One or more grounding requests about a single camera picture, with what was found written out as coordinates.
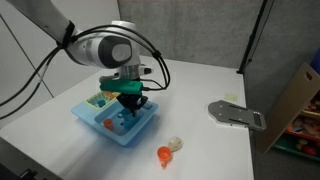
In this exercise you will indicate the beige toy bread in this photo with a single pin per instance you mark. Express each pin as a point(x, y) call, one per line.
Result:
point(175, 143)

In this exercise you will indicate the blue cup in rack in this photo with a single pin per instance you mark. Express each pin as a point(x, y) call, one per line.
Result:
point(101, 103)

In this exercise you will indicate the grey metal mounting plate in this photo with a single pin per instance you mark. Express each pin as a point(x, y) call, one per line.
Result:
point(231, 114)

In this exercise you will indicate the orange cup in sink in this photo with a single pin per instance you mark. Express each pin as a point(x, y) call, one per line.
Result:
point(108, 123)

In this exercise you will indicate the orange plate in rack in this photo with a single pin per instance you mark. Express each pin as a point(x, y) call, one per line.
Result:
point(111, 95)

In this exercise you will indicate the blue toy sink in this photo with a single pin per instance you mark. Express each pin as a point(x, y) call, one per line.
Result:
point(125, 132)

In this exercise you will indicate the yellow green dish rack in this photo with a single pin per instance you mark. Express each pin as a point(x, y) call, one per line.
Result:
point(93, 100)

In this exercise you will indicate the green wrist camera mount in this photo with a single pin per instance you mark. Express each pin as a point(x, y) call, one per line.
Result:
point(122, 86)

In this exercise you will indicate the yellow sticky note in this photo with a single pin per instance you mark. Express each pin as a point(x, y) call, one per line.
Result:
point(231, 97)

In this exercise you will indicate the blue toy cup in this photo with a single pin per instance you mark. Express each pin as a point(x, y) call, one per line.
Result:
point(127, 114)

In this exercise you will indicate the wooden toy storage shelf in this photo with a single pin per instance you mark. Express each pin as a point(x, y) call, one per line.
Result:
point(293, 123)

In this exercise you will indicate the orange cup on table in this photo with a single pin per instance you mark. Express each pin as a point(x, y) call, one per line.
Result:
point(164, 155)

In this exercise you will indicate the black partition pole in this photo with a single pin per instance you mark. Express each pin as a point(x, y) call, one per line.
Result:
point(252, 37)

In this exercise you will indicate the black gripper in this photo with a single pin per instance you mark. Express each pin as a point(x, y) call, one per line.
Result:
point(131, 101)

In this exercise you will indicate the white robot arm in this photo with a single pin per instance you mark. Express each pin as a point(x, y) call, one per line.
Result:
point(111, 46)

